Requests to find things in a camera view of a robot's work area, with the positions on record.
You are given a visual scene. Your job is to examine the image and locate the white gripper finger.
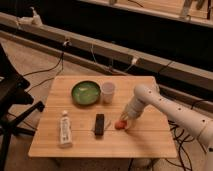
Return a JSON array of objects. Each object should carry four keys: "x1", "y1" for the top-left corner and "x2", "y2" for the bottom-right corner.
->
[
  {"x1": 119, "y1": 113, "x2": 128, "y2": 121},
  {"x1": 125, "y1": 119, "x2": 136, "y2": 130}
]

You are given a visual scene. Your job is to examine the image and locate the wooden table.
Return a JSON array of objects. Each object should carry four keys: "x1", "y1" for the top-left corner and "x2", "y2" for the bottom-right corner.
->
[{"x1": 29, "y1": 76, "x2": 177, "y2": 158}]

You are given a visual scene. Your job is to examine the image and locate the black cable left floor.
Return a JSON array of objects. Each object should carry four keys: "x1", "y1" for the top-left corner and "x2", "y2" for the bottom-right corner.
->
[{"x1": 22, "y1": 39, "x2": 72, "y2": 93}]

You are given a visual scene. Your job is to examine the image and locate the orange red pepper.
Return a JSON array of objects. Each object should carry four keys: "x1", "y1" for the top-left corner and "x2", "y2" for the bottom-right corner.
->
[{"x1": 115, "y1": 120, "x2": 127, "y2": 130}]

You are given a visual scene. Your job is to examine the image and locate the green ceramic bowl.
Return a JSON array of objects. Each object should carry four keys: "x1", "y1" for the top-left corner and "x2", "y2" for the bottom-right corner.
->
[{"x1": 71, "y1": 80, "x2": 101, "y2": 106}]

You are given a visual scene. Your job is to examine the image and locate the white tube with cap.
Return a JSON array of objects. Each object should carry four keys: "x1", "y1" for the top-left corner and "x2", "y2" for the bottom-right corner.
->
[{"x1": 60, "y1": 110, "x2": 72, "y2": 147}]

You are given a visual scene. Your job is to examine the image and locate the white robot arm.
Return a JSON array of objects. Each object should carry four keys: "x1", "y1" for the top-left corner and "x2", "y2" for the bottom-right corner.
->
[{"x1": 120, "y1": 84, "x2": 213, "y2": 171}]

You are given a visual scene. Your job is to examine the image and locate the black office chair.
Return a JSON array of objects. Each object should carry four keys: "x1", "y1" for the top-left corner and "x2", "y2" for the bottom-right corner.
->
[{"x1": 0, "y1": 43, "x2": 45, "y2": 171}]

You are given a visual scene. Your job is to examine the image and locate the black rectangular remote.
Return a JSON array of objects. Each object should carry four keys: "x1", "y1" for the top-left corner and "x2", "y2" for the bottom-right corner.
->
[{"x1": 95, "y1": 114, "x2": 105, "y2": 136}]

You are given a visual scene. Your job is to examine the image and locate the black floor cable bundle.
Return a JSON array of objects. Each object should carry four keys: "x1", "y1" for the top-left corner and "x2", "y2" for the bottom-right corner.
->
[{"x1": 165, "y1": 119, "x2": 208, "y2": 171}]

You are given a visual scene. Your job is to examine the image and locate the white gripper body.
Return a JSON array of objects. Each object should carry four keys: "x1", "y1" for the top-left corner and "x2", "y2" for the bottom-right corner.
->
[{"x1": 124, "y1": 99, "x2": 146, "y2": 119}]

